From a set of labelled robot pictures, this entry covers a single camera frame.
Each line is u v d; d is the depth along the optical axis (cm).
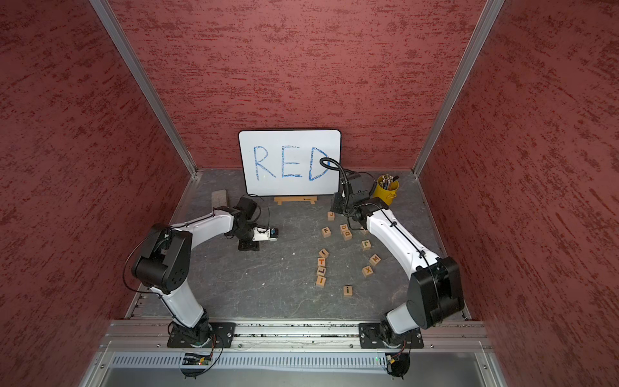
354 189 64
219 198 106
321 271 85
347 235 95
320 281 83
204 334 66
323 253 90
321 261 87
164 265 48
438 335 76
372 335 74
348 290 81
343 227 97
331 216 100
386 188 98
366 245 92
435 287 42
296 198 103
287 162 97
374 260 89
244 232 80
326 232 96
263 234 84
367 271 85
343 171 101
